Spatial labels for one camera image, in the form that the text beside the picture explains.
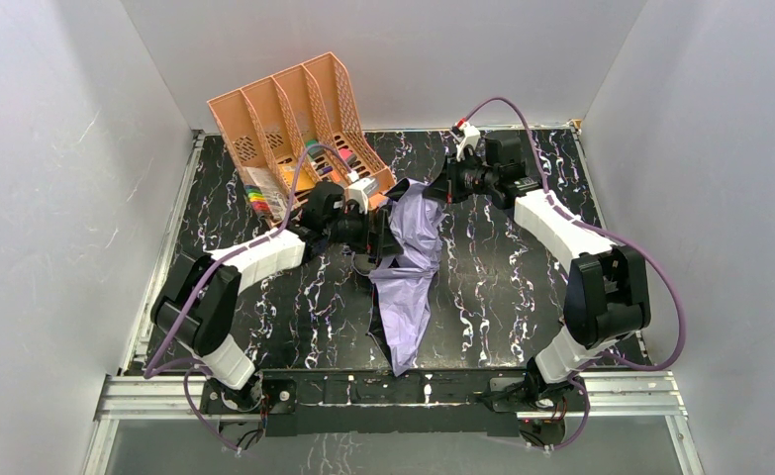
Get lavender folding umbrella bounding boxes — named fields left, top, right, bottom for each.
left=367, top=179, right=444, bottom=376

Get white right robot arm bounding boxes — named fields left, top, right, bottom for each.
left=424, top=133, right=651, bottom=402

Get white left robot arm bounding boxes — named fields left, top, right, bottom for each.
left=149, top=179, right=407, bottom=391

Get colourful marker pen pack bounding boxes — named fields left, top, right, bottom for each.
left=244, top=185, right=282, bottom=220

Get orange plastic desk organizer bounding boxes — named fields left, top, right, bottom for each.
left=208, top=52, right=396, bottom=226

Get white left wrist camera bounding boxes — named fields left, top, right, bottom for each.
left=344, top=171, right=379, bottom=214

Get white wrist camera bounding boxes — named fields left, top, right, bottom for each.
left=450, top=118, right=481, bottom=162
left=344, top=171, right=379, bottom=214

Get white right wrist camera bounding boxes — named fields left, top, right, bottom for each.
left=450, top=118, right=481, bottom=162

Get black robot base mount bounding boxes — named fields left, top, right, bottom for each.
left=200, top=368, right=585, bottom=444

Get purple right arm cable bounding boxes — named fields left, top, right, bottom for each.
left=455, top=96, right=688, bottom=452

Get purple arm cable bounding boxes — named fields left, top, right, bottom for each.
left=455, top=96, right=688, bottom=452
left=143, top=142, right=362, bottom=453

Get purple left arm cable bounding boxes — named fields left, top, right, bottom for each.
left=143, top=142, right=362, bottom=453

